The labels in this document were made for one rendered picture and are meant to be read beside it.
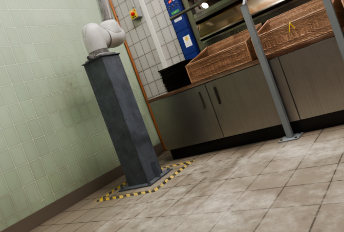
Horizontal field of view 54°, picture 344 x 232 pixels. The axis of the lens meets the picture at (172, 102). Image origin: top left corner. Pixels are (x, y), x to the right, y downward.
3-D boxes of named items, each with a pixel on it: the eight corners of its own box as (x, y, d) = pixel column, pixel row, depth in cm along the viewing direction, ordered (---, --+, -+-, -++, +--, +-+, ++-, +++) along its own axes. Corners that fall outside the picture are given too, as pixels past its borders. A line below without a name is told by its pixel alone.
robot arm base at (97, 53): (80, 64, 249) (78, 57, 249) (101, 61, 268) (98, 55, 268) (97, 56, 239) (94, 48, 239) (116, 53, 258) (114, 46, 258)
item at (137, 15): (136, 20, 350) (132, 11, 350) (143, 16, 344) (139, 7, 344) (131, 20, 344) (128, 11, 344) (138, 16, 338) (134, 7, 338)
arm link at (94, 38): (84, 56, 254) (73, 29, 253) (101, 54, 268) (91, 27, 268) (97, 48, 244) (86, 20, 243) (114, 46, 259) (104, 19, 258)
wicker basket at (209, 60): (216, 75, 310) (206, 46, 309) (273, 54, 277) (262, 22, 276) (190, 84, 271) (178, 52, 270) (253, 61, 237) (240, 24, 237)
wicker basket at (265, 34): (278, 51, 274) (266, 20, 273) (352, 24, 240) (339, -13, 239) (256, 59, 236) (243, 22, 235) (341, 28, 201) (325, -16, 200)
